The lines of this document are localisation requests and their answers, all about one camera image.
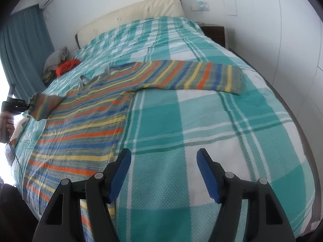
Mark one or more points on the white wardrobe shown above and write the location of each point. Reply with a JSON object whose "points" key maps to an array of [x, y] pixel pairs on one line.
{"points": [[277, 30]]}

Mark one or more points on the person's left hand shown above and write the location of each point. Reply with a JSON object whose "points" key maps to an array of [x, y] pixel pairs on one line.
{"points": [[7, 124]]}

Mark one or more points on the teal plaid blanket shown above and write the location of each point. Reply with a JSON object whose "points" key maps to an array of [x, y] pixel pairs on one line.
{"points": [[201, 121]]}

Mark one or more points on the orange garment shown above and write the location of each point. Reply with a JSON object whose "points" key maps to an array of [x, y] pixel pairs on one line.
{"points": [[67, 66]]}

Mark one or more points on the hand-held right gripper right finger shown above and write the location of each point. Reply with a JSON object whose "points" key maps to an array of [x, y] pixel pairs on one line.
{"points": [[209, 176]]}

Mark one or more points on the grey striped garment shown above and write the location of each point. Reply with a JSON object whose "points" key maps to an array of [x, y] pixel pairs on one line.
{"points": [[54, 60]]}

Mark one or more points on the teal curtain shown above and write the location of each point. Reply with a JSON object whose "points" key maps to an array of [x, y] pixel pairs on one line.
{"points": [[22, 50]]}

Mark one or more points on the dark wooden nightstand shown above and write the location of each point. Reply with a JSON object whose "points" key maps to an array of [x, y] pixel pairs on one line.
{"points": [[214, 34]]}

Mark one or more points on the striped knit sweater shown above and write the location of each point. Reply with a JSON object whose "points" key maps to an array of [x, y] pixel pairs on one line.
{"points": [[83, 121]]}

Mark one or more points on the green garment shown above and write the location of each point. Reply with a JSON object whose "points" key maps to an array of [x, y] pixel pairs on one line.
{"points": [[48, 77]]}

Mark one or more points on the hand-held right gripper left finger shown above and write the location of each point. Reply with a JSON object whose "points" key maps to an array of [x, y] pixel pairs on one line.
{"points": [[120, 174]]}

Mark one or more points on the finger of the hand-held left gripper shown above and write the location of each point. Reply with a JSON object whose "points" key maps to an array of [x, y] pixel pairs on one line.
{"points": [[25, 103]]}

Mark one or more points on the white wall switch panel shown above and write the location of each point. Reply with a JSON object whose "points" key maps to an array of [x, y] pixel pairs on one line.
{"points": [[200, 5]]}

